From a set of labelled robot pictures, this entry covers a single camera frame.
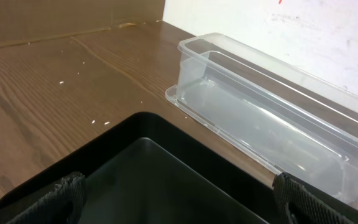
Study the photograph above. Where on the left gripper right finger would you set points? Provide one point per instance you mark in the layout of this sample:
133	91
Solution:
299	202

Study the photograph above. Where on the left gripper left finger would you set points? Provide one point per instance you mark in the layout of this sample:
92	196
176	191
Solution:
63	204

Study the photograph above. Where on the clear plastic bin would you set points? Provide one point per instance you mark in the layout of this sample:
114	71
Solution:
217	59

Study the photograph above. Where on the black plastic tray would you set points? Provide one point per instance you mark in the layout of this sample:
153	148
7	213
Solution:
146	170

